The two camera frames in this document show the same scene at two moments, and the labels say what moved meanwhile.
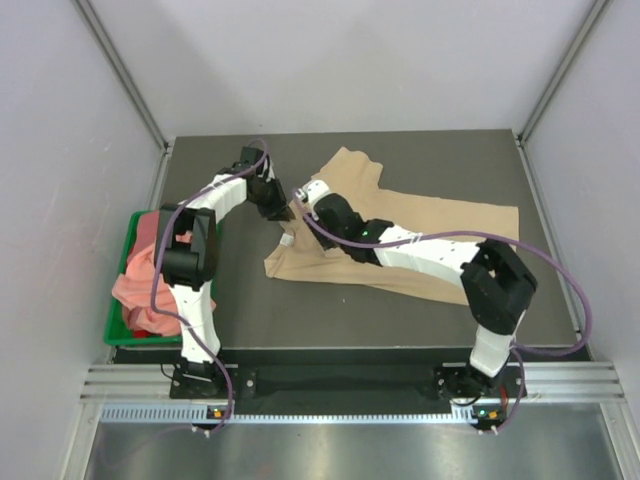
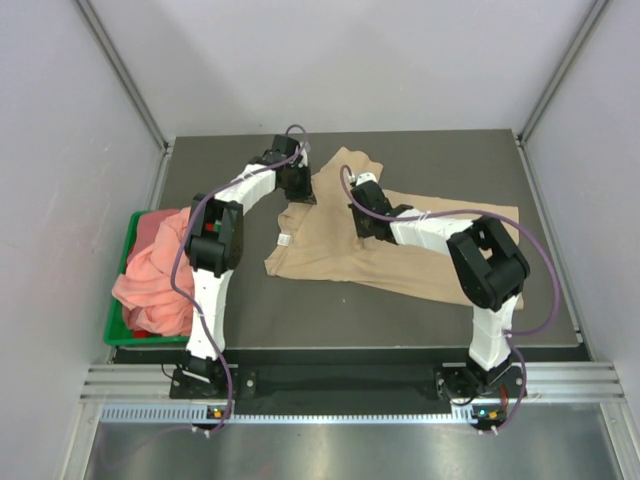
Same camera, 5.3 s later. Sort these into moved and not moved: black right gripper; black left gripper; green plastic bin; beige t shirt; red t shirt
Moved: black right gripper; black left gripper
Not moved: red t shirt; beige t shirt; green plastic bin
